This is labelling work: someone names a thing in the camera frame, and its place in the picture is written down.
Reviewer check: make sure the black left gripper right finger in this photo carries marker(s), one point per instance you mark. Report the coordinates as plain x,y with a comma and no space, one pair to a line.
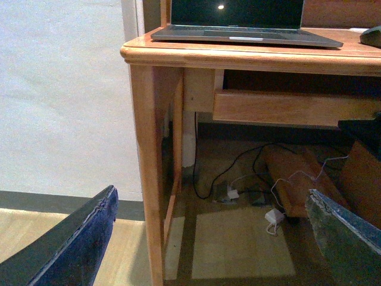
349,244

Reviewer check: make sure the wooden keyboard tray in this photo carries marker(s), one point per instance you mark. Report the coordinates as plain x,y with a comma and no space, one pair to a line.
296,99

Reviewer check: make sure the grey laptop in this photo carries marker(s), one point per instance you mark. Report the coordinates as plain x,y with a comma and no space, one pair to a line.
241,21

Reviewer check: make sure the dark grey computer mouse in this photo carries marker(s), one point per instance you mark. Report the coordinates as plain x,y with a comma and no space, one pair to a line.
371,37

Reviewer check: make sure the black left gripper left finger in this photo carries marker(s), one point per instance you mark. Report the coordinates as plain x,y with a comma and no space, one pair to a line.
71,252

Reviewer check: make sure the power strip on floor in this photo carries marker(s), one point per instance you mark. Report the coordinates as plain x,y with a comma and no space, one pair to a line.
252,195

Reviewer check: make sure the wooden plank under desk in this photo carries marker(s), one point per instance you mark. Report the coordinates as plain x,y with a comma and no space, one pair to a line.
295,175

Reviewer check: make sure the white power adapter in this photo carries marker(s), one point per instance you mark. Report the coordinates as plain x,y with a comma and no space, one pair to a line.
274,216

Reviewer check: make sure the wooden desk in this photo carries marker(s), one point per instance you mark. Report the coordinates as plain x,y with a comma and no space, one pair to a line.
157,72

